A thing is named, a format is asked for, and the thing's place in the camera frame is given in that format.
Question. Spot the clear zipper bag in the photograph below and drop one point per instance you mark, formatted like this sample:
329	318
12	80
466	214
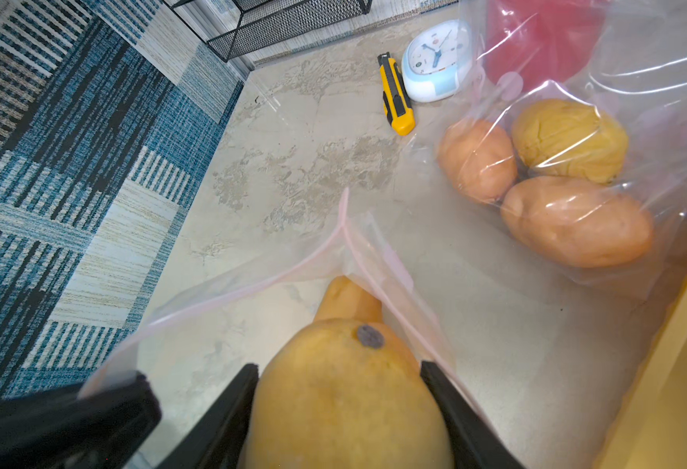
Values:
638	75
191	347

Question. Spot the orange potato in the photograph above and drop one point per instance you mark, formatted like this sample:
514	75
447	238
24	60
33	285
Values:
477	158

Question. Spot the yellow utility knife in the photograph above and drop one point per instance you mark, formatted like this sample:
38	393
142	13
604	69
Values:
398	108

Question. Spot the brown potato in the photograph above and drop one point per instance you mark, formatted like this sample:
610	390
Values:
345	394
344	299
577	223

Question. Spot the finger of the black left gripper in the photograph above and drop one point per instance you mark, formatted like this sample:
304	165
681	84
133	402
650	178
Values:
57	429

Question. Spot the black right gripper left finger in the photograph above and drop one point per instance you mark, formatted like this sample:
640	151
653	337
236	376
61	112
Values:
217	440

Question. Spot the yellow plastic tray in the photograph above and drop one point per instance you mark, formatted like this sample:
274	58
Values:
650	430

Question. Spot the white round clock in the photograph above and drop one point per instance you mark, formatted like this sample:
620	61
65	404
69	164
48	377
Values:
437	61

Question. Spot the yellow lemon-like potato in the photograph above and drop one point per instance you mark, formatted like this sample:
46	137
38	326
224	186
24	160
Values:
554	137

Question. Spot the black wire shelf rack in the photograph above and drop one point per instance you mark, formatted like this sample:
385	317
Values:
235	28

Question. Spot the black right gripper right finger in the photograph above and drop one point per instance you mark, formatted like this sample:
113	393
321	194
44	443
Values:
473	443

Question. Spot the red ribbed pen cup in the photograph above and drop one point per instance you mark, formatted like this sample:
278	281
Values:
541	40

